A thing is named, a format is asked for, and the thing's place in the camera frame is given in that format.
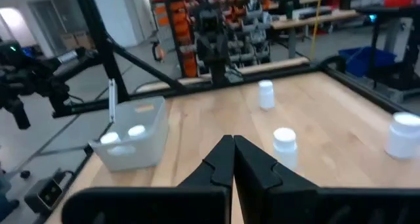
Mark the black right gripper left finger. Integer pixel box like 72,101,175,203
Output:
61,134,235,224

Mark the blue plastic bin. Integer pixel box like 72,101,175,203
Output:
337,45,398,78

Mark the glass door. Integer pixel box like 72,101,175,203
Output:
28,0,96,54

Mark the black aluminium table frame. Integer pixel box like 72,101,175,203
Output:
52,0,420,120

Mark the silver metal bracket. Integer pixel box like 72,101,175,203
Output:
108,78,118,123

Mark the black leader arm with handle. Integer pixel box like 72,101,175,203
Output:
0,39,99,131

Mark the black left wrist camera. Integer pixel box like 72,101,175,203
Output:
199,9,219,35

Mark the yellow cable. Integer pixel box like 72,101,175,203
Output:
308,0,324,61

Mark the black wheeled cart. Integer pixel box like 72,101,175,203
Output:
354,3,420,90

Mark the wooden workbench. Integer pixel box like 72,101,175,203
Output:
270,9,362,59

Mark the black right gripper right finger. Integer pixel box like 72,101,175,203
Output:
234,134,420,224

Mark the shelf rack with orange bins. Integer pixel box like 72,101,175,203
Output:
163,0,273,79

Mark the small black box device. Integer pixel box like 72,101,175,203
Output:
24,176,64,215

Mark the white plastic basket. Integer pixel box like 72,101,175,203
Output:
88,95,170,173

